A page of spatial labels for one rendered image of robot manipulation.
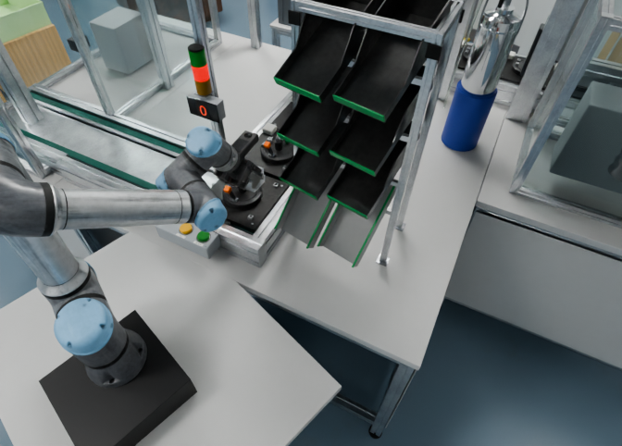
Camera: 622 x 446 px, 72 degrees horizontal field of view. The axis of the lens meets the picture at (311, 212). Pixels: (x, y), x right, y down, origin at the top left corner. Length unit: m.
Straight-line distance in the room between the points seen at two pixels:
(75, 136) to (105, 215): 1.20
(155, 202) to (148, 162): 0.90
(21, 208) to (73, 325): 0.38
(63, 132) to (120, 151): 0.30
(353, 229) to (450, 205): 0.53
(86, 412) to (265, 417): 0.44
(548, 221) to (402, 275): 0.63
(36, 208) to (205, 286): 0.73
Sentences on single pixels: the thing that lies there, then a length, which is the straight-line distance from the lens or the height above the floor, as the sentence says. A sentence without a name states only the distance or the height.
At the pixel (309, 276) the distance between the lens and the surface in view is 1.43.
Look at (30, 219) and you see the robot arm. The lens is 0.84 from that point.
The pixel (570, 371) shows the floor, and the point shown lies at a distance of 2.56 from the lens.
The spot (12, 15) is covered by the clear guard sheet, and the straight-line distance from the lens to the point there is 2.43.
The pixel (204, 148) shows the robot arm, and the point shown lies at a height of 1.42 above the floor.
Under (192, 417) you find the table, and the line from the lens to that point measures 1.28.
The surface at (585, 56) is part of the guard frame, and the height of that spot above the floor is 1.43.
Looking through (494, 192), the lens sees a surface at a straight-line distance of 1.83.
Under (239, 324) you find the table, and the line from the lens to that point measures 1.36.
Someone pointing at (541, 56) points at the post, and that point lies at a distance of 2.10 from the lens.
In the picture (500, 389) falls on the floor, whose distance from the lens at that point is 2.37.
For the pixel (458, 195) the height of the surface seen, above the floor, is 0.86.
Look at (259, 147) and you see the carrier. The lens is 1.70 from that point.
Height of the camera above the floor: 2.06
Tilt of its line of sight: 49 degrees down
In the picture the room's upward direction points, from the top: 1 degrees clockwise
